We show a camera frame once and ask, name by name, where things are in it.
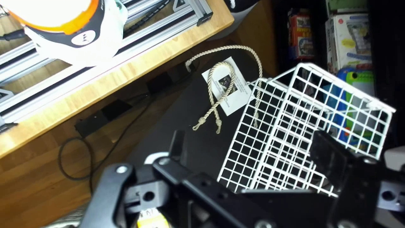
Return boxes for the beige rope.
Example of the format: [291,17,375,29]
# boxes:
[184,45,264,136]

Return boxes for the red printed box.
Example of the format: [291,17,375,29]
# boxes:
[287,8,315,61]

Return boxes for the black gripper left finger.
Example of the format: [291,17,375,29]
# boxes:
[168,130,187,164]

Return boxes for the white wire mesh rack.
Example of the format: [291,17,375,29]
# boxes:
[216,62,397,199]

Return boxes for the thin black floor cable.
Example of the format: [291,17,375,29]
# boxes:
[56,94,153,195]

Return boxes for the aluminium profile frame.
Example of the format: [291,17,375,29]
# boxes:
[0,0,213,128]

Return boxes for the white card with photo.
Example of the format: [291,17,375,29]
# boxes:
[201,56,253,118]

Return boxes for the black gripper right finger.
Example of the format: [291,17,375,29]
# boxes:
[308,131,359,195]

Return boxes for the black power adapter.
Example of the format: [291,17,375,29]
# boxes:
[73,111,110,140]
[101,98,132,122]

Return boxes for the white printed box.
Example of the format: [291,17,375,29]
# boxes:
[323,13,374,74]

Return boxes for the wooden platform board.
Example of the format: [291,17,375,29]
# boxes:
[0,0,235,160]

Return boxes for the green blue game boxes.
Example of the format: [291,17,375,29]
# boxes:
[336,67,377,97]

